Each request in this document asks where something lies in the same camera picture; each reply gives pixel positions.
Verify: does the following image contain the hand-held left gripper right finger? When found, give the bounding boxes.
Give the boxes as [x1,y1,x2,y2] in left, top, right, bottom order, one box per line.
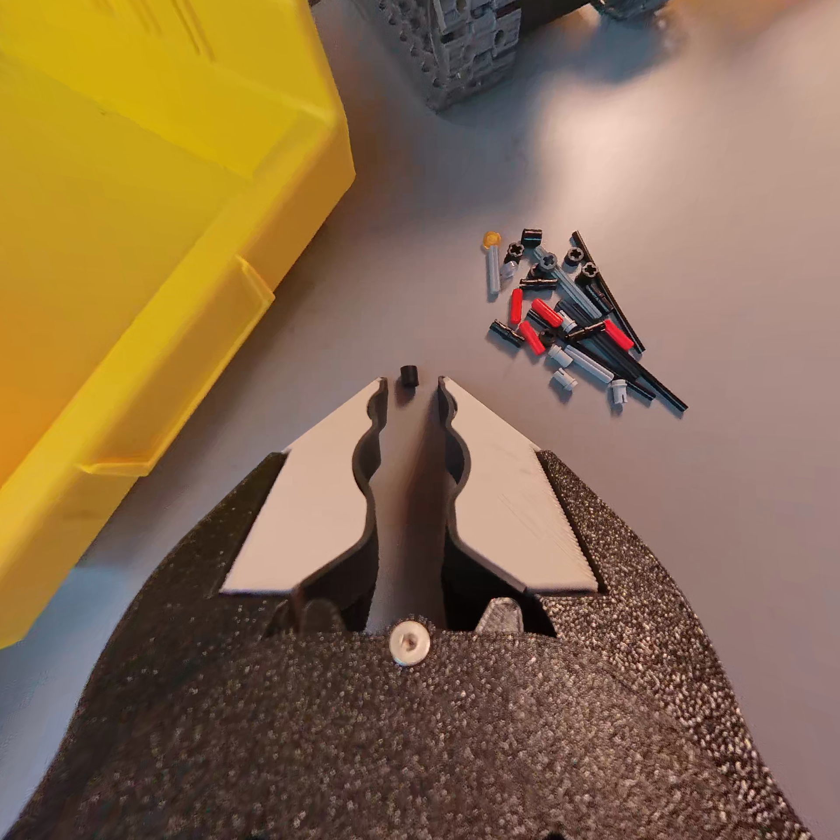
[437,376,601,595]

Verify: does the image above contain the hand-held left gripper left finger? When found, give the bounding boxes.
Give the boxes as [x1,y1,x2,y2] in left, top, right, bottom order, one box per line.
[222,377,389,597]

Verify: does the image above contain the pile of black brick parts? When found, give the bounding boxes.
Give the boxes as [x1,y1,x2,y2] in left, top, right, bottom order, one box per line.
[482,228,689,413]

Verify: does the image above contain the yellow storage bin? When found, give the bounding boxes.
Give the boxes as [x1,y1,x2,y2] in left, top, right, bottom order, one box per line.
[0,0,357,651]

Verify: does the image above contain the yellow tracked toy robot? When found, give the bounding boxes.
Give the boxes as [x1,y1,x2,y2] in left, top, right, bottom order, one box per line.
[354,0,670,112]

